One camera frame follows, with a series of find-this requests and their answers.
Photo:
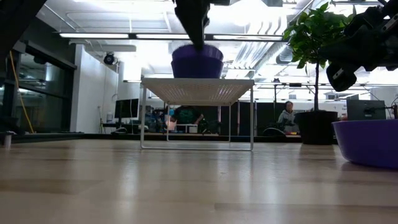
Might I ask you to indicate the black aluminium table frame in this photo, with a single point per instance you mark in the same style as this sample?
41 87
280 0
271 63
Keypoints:
87 136

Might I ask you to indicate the green potted plant black pot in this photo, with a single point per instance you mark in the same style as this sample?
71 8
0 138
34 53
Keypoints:
317 127

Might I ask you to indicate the black office chair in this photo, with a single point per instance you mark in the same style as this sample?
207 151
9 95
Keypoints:
273 133

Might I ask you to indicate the person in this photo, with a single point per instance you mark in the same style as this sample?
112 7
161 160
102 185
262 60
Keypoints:
186 115
287 119

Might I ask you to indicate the black round ceiling spotlight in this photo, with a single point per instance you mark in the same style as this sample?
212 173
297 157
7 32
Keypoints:
109 59

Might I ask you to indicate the grey monitor back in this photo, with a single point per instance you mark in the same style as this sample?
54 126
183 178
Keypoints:
365 109

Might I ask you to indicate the white perforated metal shelf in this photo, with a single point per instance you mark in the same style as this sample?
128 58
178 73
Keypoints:
196 90

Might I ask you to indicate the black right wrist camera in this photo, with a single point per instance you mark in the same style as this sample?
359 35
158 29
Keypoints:
363 18

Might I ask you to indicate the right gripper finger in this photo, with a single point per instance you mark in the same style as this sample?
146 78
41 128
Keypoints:
340 77

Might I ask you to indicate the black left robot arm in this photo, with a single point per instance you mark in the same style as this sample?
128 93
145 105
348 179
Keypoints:
15 18

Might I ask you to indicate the small white post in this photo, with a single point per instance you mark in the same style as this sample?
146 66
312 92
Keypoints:
7 141

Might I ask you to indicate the black computer monitor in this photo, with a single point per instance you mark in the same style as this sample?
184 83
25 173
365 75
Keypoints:
126 108

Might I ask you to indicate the small white table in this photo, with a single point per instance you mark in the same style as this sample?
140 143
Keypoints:
186 128

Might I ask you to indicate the black partition panels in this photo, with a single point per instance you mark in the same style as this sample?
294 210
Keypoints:
267 116

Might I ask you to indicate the dark glass wall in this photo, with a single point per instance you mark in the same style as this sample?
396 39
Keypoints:
46 93

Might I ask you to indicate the long ceiling light fixture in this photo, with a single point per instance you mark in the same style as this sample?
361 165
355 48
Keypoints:
99 35

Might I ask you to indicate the white water jug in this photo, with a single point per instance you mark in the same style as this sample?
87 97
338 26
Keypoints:
109 117

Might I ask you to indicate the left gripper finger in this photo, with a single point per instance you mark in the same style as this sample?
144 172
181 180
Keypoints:
194 18

